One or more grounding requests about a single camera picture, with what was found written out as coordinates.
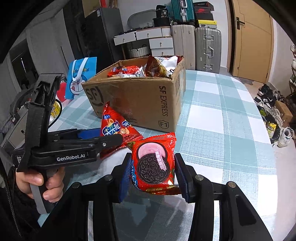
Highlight red Oreo pack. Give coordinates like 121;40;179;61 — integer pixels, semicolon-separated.
130;132;181;195

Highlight wooden door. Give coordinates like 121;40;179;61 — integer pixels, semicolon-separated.
228;1;273;83

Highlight red chips snack bag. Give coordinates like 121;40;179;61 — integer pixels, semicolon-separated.
100;101;144;159

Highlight beige suitcase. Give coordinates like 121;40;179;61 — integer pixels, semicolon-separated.
171;25;196;70

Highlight silver suitcase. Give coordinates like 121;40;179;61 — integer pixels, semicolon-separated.
195;27;222;73

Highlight black refrigerator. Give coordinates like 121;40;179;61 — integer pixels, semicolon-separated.
63;4;123;72

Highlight person's left hand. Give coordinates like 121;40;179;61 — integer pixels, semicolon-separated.
16;167;65;203

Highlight yellow snack box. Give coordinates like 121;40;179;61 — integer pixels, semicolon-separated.
51;99;62;119

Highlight white drawer desk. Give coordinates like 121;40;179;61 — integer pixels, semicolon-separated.
113;27;175;59

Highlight checkered blue tablecloth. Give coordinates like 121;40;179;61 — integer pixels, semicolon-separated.
36;69;280;241

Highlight SF cardboard box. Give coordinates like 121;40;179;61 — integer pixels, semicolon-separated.
82;56;186;132

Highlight blue Doraemon tote bag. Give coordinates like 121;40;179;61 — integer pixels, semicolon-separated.
65;57;97;99

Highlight white snack bag in box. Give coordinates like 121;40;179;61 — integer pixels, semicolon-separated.
154;56;178;78

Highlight stacked shoe boxes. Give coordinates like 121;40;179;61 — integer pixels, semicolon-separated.
193;1;217;29

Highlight small cardboard box on floor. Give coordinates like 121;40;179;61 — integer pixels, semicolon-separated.
275;100;293;126

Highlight woven laundry basket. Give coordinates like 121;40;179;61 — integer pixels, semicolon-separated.
128;46;151;58

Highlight teal suitcase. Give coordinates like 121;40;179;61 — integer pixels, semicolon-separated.
171;0;195;23

